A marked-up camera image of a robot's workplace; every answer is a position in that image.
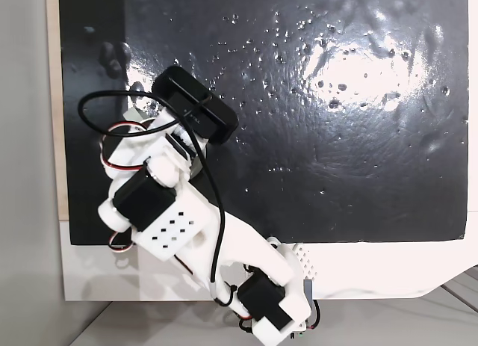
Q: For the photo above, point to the light wooden board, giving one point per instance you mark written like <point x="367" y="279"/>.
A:
<point x="54" y="99"/>

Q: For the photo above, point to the black textured mat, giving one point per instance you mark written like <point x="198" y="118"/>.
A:
<point x="336" y="174"/>

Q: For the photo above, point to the white board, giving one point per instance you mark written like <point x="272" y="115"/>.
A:
<point x="373" y="267"/>

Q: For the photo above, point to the black oval camera box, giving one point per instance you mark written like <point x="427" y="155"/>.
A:
<point x="216" y="118"/>

